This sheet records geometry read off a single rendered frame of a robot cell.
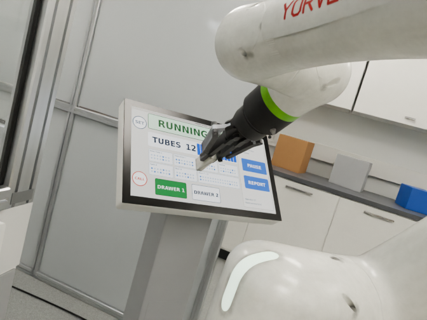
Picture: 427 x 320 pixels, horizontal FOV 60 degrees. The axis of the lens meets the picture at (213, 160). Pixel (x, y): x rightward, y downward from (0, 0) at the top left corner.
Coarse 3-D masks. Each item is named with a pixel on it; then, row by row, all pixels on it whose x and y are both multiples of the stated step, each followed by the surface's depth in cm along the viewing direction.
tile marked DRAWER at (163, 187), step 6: (156, 180) 97; (162, 180) 98; (168, 180) 99; (156, 186) 96; (162, 186) 97; (168, 186) 98; (174, 186) 99; (180, 186) 100; (186, 186) 101; (156, 192) 96; (162, 192) 96; (168, 192) 97; (174, 192) 98; (180, 192) 100; (186, 192) 101; (186, 198) 100
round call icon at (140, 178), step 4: (132, 172) 94; (136, 172) 95; (140, 172) 96; (144, 172) 96; (132, 176) 94; (136, 176) 94; (140, 176) 95; (144, 176) 96; (132, 180) 93; (136, 180) 94; (140, 180) 94; (144, 180) 95; (132, 184) 93; (136, 184) 93; (140, 184) 94; (144, 184) 95
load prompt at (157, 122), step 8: (152, 120) 105; (160, 120) 106; (168, 120) 108; (176, 120) 110; (152, 128) 104; (160, 128) 105; (168, 128) 107; (176, 128) 108; (184, 128) 110; (192, 128) 112; (200, 128) 114; (208, 128) 116; (184, 136) 109; (192, 136) 110; (200, 136) 112
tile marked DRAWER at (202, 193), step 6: (192, 186) 103; (198, 186) 104; (204, 186) 105; (192, 192) 102; (198, 192) 103; (204, 192) 104; (210, 192) 105; (216, 192) 106; (192, 198) 101; (198, 198) 102; (204, 198) 103; (210, 198) 104; (216, 198) 105
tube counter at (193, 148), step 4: (184, 140) 108; (188, 140) 109; (188, 144) 108; (192, 144) 109; (196, 144) 110; (200, 144) 111; (188, 148) 108; (192, 148) 108; (196, 148) 109; (200, 148) 110; (188, 152) 107; (192, 152) 108; (196, 152) 109; (200, 152) 109; (224, 160) 113; (228, 160) 114; (232, 160) 115; (236, 160) 116
